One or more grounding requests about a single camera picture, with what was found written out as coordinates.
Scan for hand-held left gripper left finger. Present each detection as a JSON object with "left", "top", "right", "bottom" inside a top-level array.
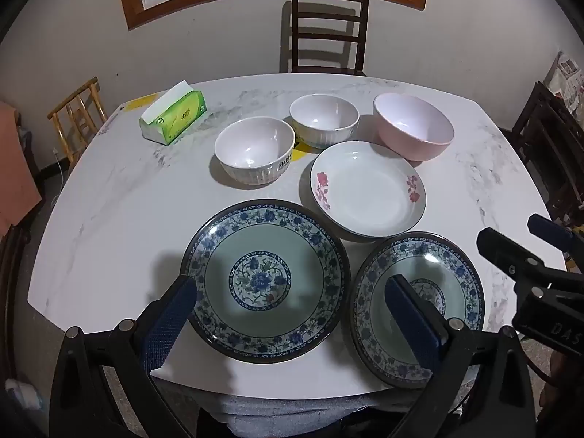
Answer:
[{"left": 49, "top": 275, "right": 199, "bottom": 438}]

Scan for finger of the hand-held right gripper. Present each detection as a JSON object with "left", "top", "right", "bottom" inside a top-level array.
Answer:
[
  {"left": 477, "top": 227, "right": 566, "bottom": 284},
  {"left": 527, "top": 214, "right": 584, "bottom": 254}
]

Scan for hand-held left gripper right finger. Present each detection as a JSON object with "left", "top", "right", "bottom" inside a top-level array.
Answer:
[{"left": 384, "top": 275, "right": 537, "bottom": 438}]

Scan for small blue floral plate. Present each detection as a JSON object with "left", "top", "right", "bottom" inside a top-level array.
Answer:
[{"left": 350, "top": 232, "right": 485, "bottom": 389}]

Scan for large blue floral plate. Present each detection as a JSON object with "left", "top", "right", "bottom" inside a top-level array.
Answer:
[{"left": 181, "top": 199, "right": 351, "bottom": 365}]

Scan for white plate pink flowers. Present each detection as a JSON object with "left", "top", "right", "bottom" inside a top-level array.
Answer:
[{"left": 310, "top": 141, "right": 428, "bottom": 239}]

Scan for pink bowl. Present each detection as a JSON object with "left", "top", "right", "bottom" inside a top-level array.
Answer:
[{"left": 374, "top": 92, "right": 455, "bottom": 162}]

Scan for white ribbed bowl black print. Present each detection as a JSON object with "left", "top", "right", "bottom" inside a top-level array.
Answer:
[{"left": 214, "top": 117, "right": 296, "bottom": 187}]

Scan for white ribbed bowl blue print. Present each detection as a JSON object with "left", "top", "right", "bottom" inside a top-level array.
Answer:
[{"left": 289, "top": 94, "right": 360, "bottom": 149}]

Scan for person's grey clothing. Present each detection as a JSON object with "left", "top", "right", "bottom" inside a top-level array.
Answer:
[{"left": 219, "top": 390, "right": 388, "bottom": 438}]

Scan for pink cloth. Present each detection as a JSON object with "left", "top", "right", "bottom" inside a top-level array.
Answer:
[{"left": 0, "top": 100, "right": 44, "bottom": 233}]

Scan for green tissue box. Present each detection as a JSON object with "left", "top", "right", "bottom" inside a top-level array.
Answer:
[{"left": 139, "top": 80, "right": 207, "bottom": 147}]

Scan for bamboo chair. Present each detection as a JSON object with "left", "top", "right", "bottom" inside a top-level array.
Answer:
[{"left": 48, "top": 77, "right": 109, "bottom": 169}]

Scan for dark wooden slatted chair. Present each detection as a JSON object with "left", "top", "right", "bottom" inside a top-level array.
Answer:
[{"left": 279, "top": 0, "right": 369, "bottom": 77}]

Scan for wall newspaper sheet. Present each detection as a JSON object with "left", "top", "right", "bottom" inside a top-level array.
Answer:
[{"left": 545, "top": 51, "right": 584, "bottom": 115}]

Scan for white power cable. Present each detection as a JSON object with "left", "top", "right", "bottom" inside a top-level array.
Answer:
[{"left": 52, "top": 147, "right": 69, "bottom": 192}]

